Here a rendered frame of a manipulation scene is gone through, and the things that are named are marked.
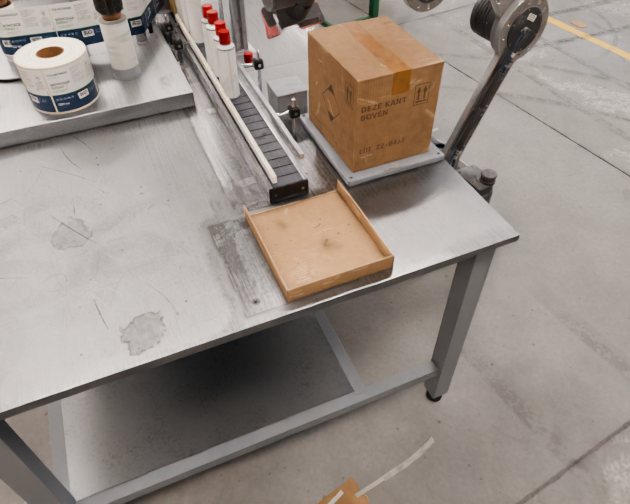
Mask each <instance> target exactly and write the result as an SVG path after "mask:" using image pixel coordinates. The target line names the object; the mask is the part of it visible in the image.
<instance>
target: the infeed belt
mask: <svg viewBox="0 0 630 504"><path fill-rule="evenodd" d="M189 46H190V48H191V50H192V52H193V53H194V55H195V57H196V58H197V60H198V62H199V63H200V65H201V67H202V69H203V70H204V72H205V74H206V75H207V77H208V79H209V80H210V82H211V84H212V86H213V87H214V89H215V91H216V92H217V94H218V96H219V97H220V99H221V101H222V103H223V104H224V106H225V108H226V109H227V111H228V113H229V114H230V116H231V118H232V120H233V121H234V123H235V125H236V126H237V128H238V130H239V131H240V133H241V135H242V137H243V138H244V140H245V142H246V143H247V145H248V147H249V148H250V150H251V152H252V154H253V155H254V157H255V159H256V160H257V162H258V164H259V165H260V167H261V169H262V171H263V172H264V174H265V176H266V177H267V179H268V181H269V182H270V184H271V186H272V188H273V189H276V188H280V187H284V186H287V185H291V184H295V183H298V182H302V181H304V179H303V178H302V176H301V175H300V173H299V172H298V170H297V169H296V167H295V166H294V164H293V163H292V161H291V160H290V158H289V157H288V155H287V154H286V152H285V151H284V149H283V147H282V146H281V144H280V143H279V141H278V140H277V138H276V137H275V135H274V134H273V132H272V131H271V129H270V128H269V126H268V125H267V123H266V122H265V120H264V119H263V117H262V116H261V114H260V113H259V111H258V110H257V108H256V107H255V105H254V104H253V102H252V101H251V99H250V98H249V96H248V95H247V93H246V92H245V90H244V89H243V87H242V86H241V84H240V83H239V88H240V97H239V98H238V99H235V100H230V101H231V103H232V104H233V106H234V107H235V109H236V111H237V112H238V114H239V116H240V117H241V119H242V121H243V122H244V124H245V126H246V127H247V129H248V130H249V132H250V134H251V135H252V137H253V139H254V140H255V142H256V144H257V145H258V147H259V148H260V150H261V152H262V153H263V155H264V157H265V158H266V160H267V162H268V163H269V165H270V166H271V168H272V170H273V171H274V173H275V175H276V176H277V183H272V181H271V180H270V178H269V176H268V175H267V173H266V171H265V170H264V168H263V166H262V165H261V163H260V161H259V159H258V158H257V156H256V154H255V153H254V151H253V149H252V148H251V146H250V144H249V143H248V141H247V139H246V138H245V136H244V134H243V133H242V131H241V129H240V127H239V126H238V124H237V122H236V121H235V119H234V117H233V116H232V114H231V112H230V111H229V109H228V107H227V106H226V104H225V102H224V101H223V99H222V97H221V95H220V94H219V92H218V90H217V89H216V87H215V85H214V84H213V82H212V80H211V79H210V77H209V75H208V74H207V72H206V70H205V68H204V67H203V65H202V63H201V62H200V60H199V58H198V57H197V55H196V53H195V52H194V50H193V48H192V47H191V45H190V44H189ZM197 47H198V49H199V50H200V52H201V53H202V55H203V57H204V58H205V60H206V62H207V56H206V50H205V44H200V45H197Z"/></svg>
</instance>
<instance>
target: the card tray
mask: <svg viewBox="0 0 630 504"><path fill-rule="evenodd" d="M243 206H244V214H245V218H246V220H247V222H248V224H249V226H250V228H251V230H252V232H253V234H254V236H255V238H256V240H257V242H258V244H259V246H260V248H261V250H262V252H263V254H264V256H265V258H266V260H267V262H268V264H269V266H270V268H271V270H272V272H273V274H274V276H275V278H276V280H277V282H278V284H279V286H280V288H281V290H282V292H283V294H284V296H285V298H286V300H287V302H291V301H294V300H297V299H300V298H303V297H306V296H309V295H312V294H315V293H318V292H321V291H324V290H327V289H330V288H333V287H335V286H338V285H341V284H344V283H347V282H350V281H353V280H356V279H359V278H362V277H365V276H368V275H371V274H374V273H377V272H380V271H383V270H386V269H389V268H392V267H393V264H394V257H395V255H394V254H393V252H392V251H391V250H390V248H389V247H388V246H387V244H386V243H385V241H384V240H383V239H382V237H381V236H380V235H379V233H378V232H377V231H376V229H375V228H374V227H373V225H372V224H371V222H370V221H369V220H368V218H367V217H366V216H365V214H364V213H363V212H362V210H361V209H360V208H359V206H358V205H357V203H356V202H355V201H354V199H353V198H352V197H351V195H350V194H349V193H348V191H347V190H346V188H345V187H344V186H343V184H342V183H341V182H340V180H339V179H337V190H336V191H332V192H329V193H325V194H322V195H318V196H315V197H311V198H307V199H304V200H300V201H297V202H293V203H290V204H286V205H283V206H279V207H276V208H272V209H268V210H265V211H261V212H258V213H254V214H251V215H250V214H249V212H248V210H247V208H246V206H245V205H243Z"/></svg>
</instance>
